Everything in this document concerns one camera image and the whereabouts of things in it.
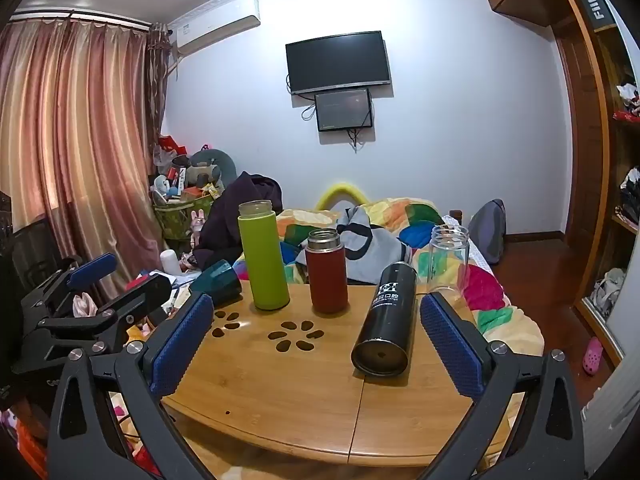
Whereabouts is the wooden wardrobe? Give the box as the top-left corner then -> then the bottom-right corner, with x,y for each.
475,0 -> 640,361

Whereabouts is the black storage box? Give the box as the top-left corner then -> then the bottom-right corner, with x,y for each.
575,0 -> 618,33

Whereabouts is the green cup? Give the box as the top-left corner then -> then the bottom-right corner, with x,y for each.
237,200 -> 291,311

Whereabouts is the black mesh chair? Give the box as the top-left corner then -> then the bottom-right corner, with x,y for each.
0,215 -> 66,311

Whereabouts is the small wall monitor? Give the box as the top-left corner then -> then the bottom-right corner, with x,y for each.
314,88 -> 375,132

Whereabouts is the colourful patchwork blanket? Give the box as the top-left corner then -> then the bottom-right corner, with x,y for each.
235,197 -> 546,361

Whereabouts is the red cup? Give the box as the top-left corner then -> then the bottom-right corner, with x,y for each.
305,228 -> 349,314

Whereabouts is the wall television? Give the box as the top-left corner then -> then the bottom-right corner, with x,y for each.
285,31 -> 392,96

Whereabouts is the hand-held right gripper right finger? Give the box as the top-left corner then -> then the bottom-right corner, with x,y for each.
417,291 -> 586,480

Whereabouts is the red bag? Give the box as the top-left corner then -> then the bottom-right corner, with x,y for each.
157,135 -> 188,161

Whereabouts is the green basket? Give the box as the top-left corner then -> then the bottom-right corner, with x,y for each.
152,195 -> 216,241

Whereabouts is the dark purple clothing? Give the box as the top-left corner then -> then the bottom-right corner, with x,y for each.
192,171 -> 283,271

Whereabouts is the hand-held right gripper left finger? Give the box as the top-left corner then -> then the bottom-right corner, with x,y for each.
46,291 -> 216,480

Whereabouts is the white air conditioner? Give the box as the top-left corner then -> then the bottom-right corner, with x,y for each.
170,0 -> 262,58

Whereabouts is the pink shoe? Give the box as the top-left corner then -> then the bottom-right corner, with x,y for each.
582,336 -> 603,376

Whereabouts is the teal cup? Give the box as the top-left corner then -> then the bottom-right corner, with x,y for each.
190,259 -> 243,308

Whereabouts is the clear glass cup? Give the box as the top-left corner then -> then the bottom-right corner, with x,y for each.
426,225 -> 471,306

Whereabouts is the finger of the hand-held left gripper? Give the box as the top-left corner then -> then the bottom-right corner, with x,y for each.
35,274 -> 174,356
21,254 -> 119,318

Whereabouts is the yellow foam tube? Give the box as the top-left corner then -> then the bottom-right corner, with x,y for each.
314,181 -> 371,211

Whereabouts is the grey bag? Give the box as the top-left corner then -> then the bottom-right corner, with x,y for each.
295,205 -> 413,281

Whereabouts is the grey plush toy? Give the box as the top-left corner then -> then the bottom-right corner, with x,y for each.
187,147 -> 238,191

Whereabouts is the pink curtain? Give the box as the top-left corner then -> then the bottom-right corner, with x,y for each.
0,15 -> 171,306

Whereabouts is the white handbag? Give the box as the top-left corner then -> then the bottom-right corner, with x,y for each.
592,267 -> 626,316

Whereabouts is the black cup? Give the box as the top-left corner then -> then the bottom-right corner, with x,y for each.
350,261 -> 418,378

